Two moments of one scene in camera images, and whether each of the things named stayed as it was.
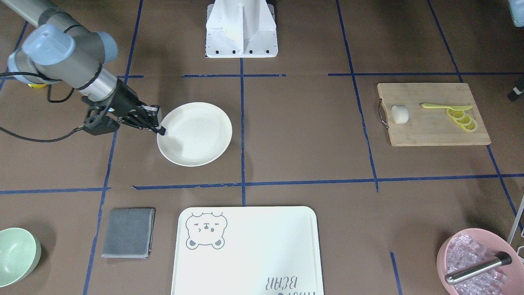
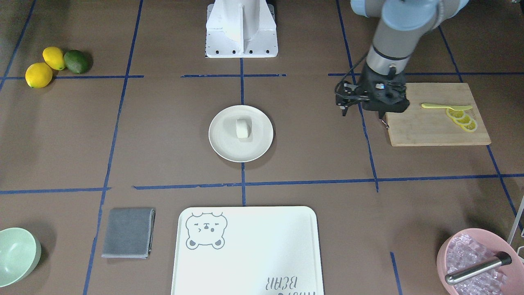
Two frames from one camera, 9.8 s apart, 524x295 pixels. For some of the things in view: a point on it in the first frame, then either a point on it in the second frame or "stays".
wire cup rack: (514, 228) stays
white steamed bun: (400, 114) -> (243, 128)
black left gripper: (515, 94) -> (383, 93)
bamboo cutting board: (430, 126) stays
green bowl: (20, 253) stays
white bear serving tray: (247, 250) stays
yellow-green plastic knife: (455, 107) stays
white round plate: (197, 134) -> (223, 136)
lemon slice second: (466, 119) stays
